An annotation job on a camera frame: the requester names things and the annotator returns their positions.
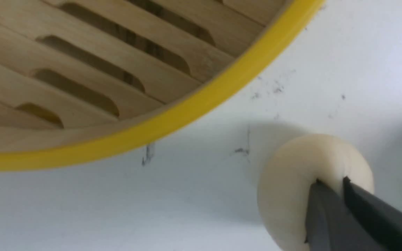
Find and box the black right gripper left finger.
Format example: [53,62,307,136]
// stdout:
[305,180,387,251]

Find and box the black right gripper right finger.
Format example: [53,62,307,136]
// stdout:
[343,177,402,251]

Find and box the white bun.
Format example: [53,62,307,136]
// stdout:
[257,134,375,251]

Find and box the bamboo steamer tray yellow rim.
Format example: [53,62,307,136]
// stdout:
[0,0,324,172]

